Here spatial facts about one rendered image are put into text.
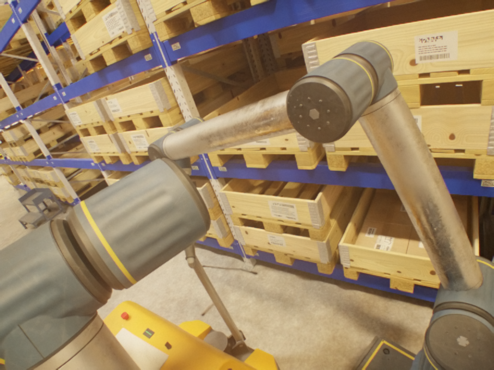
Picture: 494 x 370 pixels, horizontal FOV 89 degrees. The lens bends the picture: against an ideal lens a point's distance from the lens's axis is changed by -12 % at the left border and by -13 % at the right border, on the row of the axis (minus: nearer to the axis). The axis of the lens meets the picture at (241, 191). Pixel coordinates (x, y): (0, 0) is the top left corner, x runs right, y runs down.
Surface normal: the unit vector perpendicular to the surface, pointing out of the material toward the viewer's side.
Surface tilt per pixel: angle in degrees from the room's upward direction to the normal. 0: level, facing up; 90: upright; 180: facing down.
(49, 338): 65
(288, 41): 90
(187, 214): 81
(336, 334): 0
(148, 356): 0
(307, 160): 90
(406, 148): 77
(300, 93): 84
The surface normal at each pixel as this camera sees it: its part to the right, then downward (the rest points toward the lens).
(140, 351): -0.29, -0.82
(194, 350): -0.16, -0.93
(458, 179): -0.54, 0.57
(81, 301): 0.61, 0.40
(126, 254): 0.54, 0.19
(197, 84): 0.80, 0.07
